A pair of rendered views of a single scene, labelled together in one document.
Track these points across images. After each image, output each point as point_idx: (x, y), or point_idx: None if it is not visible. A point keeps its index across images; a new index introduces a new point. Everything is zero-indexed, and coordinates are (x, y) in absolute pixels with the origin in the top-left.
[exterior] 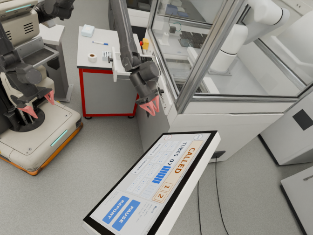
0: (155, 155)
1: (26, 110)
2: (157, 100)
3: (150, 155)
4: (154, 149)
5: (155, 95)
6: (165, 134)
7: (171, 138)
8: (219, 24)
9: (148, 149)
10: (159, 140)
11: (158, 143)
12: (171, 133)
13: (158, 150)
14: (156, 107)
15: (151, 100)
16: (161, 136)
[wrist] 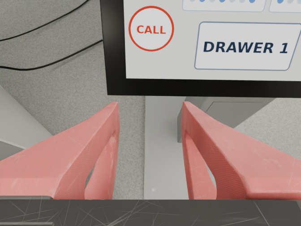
0: (296, 13)
1: None
2: (75, 152)
3: (292, 45)
4: (250, 49)
5: (46, 215)
6: (118, 73)
7: (157, 2)
8: None
9: (238, 92)
10: (169, 71)
11: (201, 59)
12: (109, 32)
13: (262, 18)
14: (111, 135)
15: (255, 207)
16: (138, 81)
